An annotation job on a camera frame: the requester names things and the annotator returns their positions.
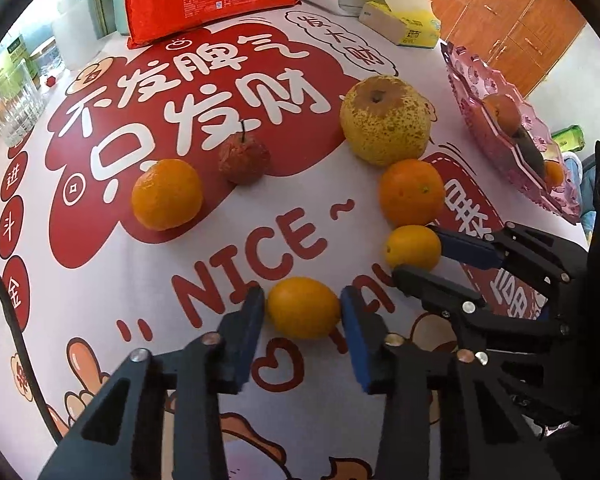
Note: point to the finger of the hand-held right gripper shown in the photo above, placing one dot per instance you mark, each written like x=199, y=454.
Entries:
x=470, y=252
x=430, y=287

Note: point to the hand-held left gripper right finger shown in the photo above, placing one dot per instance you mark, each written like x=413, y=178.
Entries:
x=355, y=340

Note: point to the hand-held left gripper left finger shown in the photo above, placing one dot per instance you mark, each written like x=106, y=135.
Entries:
x=250, y=330

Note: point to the small yellow-orange citrus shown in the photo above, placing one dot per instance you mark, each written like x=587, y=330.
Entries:
x=412, y=247
x=304, y=307

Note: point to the orange tangerine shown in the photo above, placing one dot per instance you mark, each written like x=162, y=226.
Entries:
x=554, y=172
x=167, y=194

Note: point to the dark avocado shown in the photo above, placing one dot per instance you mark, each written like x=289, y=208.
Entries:
x=530, y=152

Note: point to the red-orange persimmon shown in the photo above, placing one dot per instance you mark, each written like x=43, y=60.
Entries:
x=502, y=112

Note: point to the pink glass fruit bowl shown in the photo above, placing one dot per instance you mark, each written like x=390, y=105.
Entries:
x=480, y=80

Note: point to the small wrinkled red fruit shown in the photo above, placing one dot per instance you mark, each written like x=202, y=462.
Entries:
x=244, y=156

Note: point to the large orange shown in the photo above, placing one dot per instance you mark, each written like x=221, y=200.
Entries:
x=411, y=191

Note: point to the green packet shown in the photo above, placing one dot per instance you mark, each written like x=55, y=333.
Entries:
x=570, y=137

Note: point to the printed tablecloth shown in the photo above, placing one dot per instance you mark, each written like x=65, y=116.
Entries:
x=130, y=280

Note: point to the speckled yellow pear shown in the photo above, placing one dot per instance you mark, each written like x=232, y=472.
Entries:
x=385, y=120

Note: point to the wooden storage cabinet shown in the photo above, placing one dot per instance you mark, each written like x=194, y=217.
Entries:
x=505, y=20

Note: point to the yellow tissue box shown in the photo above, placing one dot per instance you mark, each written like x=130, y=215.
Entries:
x=400, y=22

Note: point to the ribbed glass cup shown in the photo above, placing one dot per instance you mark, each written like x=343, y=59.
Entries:
x=12, y=105

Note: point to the red plastic packet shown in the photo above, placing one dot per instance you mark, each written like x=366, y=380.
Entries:
x=210, y=0

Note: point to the small glass jar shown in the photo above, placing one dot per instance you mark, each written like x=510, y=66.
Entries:
x=50, y=60

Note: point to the white plastic bottle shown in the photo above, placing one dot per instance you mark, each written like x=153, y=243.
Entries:
x=72, y=35

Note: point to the clear bottle green label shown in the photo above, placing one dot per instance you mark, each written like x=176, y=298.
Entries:
x=10, y=57

